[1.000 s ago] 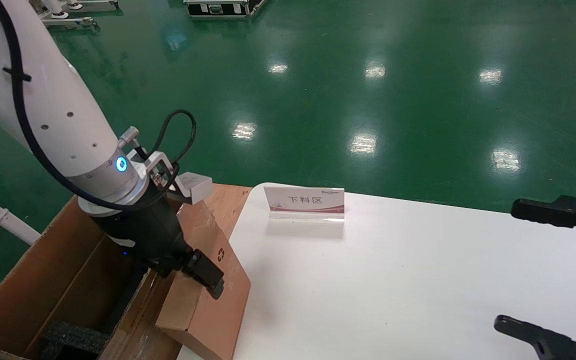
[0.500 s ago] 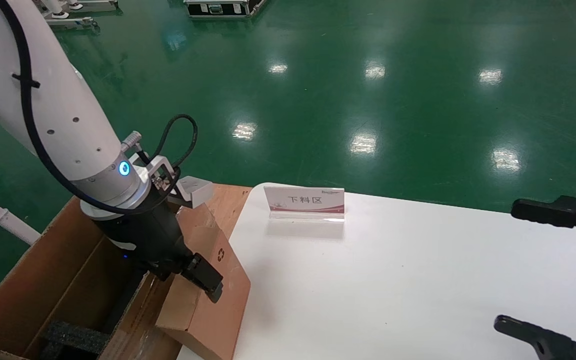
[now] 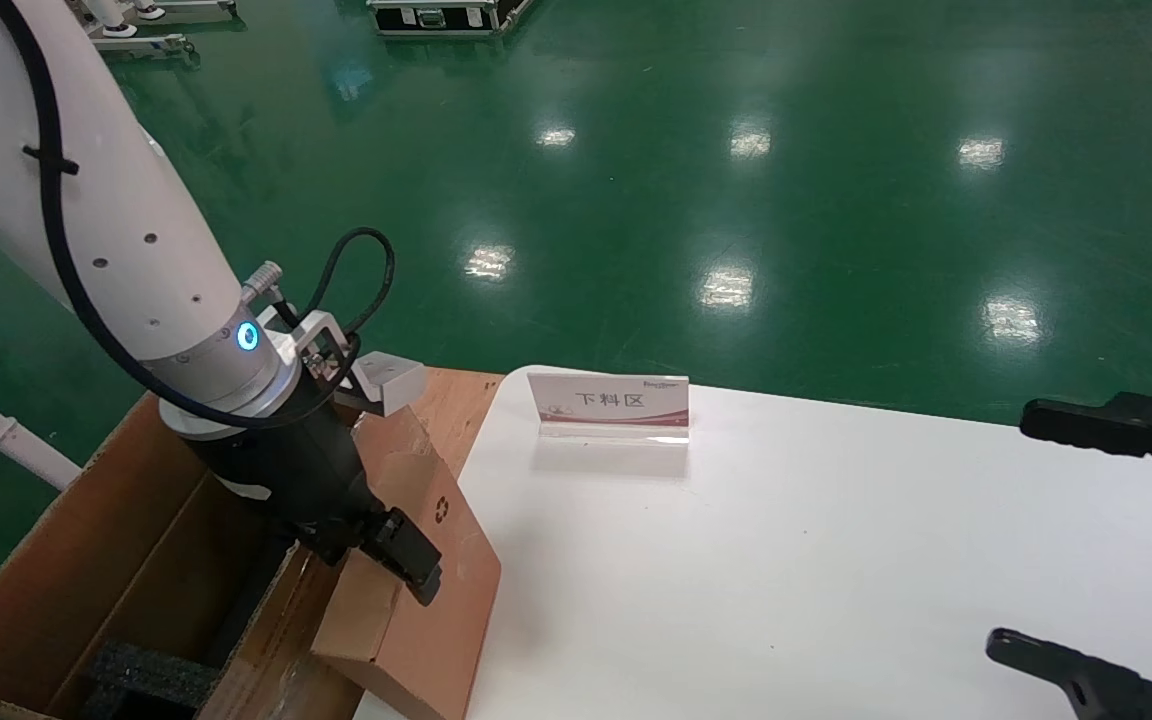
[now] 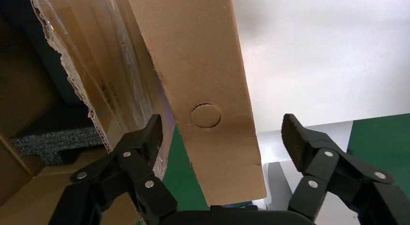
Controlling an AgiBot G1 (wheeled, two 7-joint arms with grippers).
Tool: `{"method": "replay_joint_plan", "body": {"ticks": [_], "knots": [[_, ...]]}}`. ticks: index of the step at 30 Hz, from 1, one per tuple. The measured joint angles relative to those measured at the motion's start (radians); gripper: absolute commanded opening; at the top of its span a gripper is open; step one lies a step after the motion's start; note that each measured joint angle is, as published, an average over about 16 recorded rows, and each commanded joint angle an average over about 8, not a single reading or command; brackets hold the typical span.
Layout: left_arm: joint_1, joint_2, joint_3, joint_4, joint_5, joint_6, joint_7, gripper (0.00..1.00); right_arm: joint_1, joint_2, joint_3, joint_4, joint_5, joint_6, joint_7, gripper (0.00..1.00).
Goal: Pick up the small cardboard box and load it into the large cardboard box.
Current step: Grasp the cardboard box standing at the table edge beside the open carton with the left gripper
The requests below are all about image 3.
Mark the black foam insert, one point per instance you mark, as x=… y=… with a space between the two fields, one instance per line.
x=156 y=675

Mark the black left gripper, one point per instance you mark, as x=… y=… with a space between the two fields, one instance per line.
x=306 y=470

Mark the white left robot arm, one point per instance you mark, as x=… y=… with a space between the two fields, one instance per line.
x=116 y=200

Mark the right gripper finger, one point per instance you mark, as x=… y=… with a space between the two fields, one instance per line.
x=1096 y=690
x=1116 y=425

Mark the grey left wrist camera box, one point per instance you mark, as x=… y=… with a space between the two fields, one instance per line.
x=391 y=385

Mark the black flight case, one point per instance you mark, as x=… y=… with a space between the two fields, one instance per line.
x=436 y=18

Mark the acrylic sign with red stripe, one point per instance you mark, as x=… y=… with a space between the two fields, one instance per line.
x=606 y=405

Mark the large brown cardboard box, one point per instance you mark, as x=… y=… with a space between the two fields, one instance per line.
x=416 y=640

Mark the white wheeled robot stand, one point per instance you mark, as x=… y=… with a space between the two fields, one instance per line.
x=151 y=45

